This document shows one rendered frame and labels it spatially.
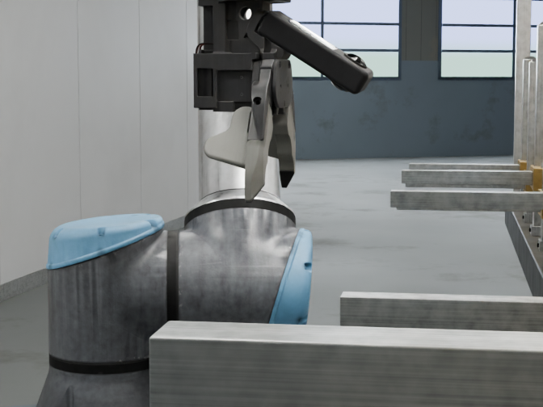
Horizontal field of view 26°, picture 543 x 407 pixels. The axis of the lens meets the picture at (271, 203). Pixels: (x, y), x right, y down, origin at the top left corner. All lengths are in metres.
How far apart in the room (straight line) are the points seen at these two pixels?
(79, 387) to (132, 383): 0.07
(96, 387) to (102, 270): 0.15
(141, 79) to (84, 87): 0.96
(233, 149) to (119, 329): 0.46
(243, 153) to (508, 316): 0.31
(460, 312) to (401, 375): 0.76
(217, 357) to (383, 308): 0.76
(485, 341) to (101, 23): 6.52
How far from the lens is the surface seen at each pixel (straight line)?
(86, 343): 1.49
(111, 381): 1.50
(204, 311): 1.48
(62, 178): 6.36
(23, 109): 5.92
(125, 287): 1.47
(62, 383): 1.52
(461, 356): 0.41
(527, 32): 3.51
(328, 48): 1.11
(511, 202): 2.16
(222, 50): 1.13
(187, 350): 0.42
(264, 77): 1.10
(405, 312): 1.17
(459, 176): 2.66
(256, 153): 1.07
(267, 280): 1.47
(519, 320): 1.18
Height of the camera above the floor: 1.05
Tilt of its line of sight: 6 degrees down
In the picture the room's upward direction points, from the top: straight up
